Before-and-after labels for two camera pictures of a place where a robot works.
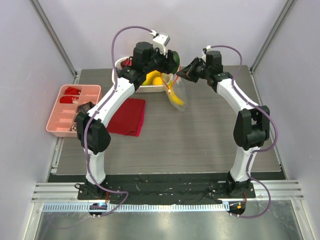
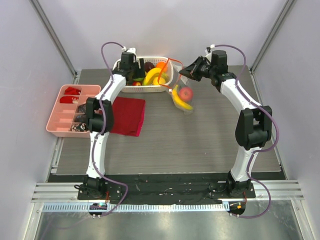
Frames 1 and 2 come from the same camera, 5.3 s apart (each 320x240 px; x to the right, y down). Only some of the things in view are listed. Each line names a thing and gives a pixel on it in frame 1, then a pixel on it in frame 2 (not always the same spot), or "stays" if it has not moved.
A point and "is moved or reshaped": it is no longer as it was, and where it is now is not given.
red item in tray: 67,99 stays
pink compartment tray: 62,120 stays
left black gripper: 168,63 to 140,72
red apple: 127,63 is moved or reshaped
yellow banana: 175,99 is moved or reshaped
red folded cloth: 128,119 stays
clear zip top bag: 175,88 is moved or reshaped
